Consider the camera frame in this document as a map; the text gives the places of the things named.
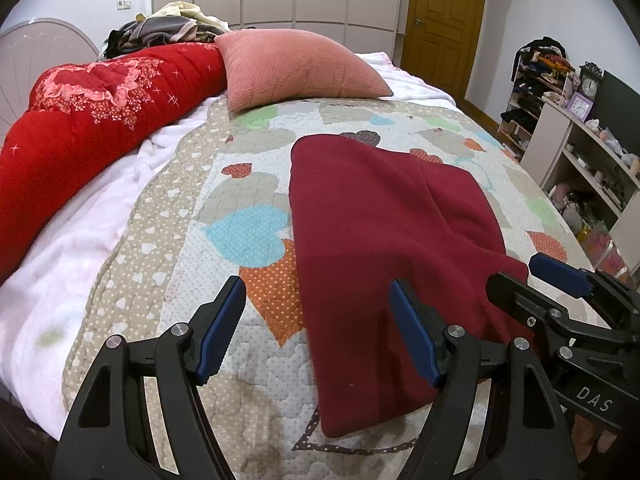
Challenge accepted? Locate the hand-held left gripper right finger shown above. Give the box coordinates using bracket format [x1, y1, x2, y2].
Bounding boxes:
[389, 278, 583, 480]

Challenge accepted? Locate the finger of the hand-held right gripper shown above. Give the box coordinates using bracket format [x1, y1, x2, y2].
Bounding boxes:
[486, 271, 640, 357]
[529, 252, 640, 331]

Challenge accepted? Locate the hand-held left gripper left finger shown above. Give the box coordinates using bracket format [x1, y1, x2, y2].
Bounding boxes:
[52, 275, 247, 480]

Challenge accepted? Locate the dark red garment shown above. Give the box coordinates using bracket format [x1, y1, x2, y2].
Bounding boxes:
[289, 133, 538, 438]

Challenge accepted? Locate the cluttered clothes rack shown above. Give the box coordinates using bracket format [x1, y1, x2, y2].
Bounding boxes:
[497, 36, 581, 161]

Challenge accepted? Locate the pile of clothes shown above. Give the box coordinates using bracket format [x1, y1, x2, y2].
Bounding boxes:
[102, 2, 231, 58]

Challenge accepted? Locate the person's right hand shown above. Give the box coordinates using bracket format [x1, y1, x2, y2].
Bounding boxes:
[571, 404, 626, 467]

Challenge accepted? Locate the clear plastic bag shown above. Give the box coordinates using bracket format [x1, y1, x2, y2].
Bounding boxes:
[582, 222, 631, 278]

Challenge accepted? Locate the heart print quilt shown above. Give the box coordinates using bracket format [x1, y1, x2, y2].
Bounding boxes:
[60, 96, 596, 480]

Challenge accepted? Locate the white shelf unit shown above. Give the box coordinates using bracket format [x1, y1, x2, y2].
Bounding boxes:
[520, 95, 640, 281]

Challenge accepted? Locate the purple clock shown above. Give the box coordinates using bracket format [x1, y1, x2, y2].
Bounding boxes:
[566, 91, 595, 121]

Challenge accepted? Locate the dark television screen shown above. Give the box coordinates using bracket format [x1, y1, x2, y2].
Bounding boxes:
[592, 70, 640, 153]

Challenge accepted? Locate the black ornate clock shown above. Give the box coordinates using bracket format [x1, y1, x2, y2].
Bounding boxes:
[578, 61, 603, 101]

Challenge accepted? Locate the red floral comforter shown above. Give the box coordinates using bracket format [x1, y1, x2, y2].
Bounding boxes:
[0, 42, 228, 286]

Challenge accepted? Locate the wooden door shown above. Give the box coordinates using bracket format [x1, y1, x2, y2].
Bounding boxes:
[400, 0, 488, 101]

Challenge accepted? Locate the white curved headboard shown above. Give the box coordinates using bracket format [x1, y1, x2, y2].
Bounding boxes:
[0, 17, 101, 136]

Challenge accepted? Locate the pink corduroy pillow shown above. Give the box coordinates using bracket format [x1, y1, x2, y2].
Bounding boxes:
[214, 29, 394, 112]

